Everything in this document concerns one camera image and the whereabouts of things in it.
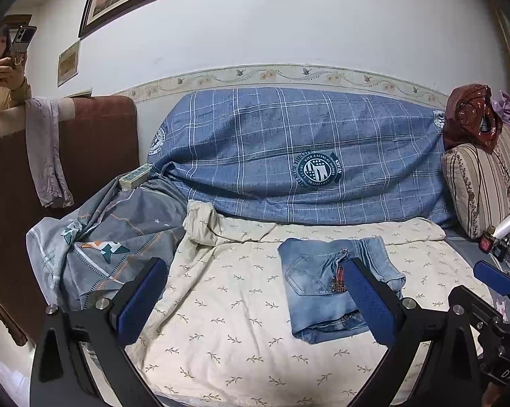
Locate striped floral pillow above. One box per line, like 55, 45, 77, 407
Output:
440, 125, 510, 240

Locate white cylinder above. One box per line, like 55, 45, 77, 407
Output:
493, 202, 510, 239

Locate brown headboard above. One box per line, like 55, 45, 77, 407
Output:
0, 95, 139, 318

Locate mauve hanging cloth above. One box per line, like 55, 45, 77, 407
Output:
25, 97, 74, 209

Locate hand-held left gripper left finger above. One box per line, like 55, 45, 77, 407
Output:
30, 256, 168, 407

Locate small red object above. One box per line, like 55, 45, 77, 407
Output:
479, 230, 498, 252

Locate wooden door frame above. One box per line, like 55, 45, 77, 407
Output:
490, 2, 510, 94

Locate grey patterned quilt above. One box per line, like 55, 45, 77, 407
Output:
26, 176, 190, 318

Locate blue plaid quilt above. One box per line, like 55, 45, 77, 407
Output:
147, 88, 457, 226

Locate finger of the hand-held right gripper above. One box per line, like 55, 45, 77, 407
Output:
449, 286, 510, 336
473, 260, 510, 296

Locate blue denim pants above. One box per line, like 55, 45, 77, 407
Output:
277, 236, 407, 345

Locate cream leaf-print blanket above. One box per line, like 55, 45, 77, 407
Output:
125, 200, 499, 407

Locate small framed picture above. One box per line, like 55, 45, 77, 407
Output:
57, 39, 81, 88

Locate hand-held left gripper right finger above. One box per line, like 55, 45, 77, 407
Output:
342, 258, 480, 407

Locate purple cloth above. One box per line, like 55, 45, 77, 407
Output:
490, 90, 510, 145

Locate white power strip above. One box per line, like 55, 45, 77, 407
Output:
118, 164, 154, 190

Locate reddish-brown shiny cloth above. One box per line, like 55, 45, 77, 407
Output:
442, 85, 504, 153

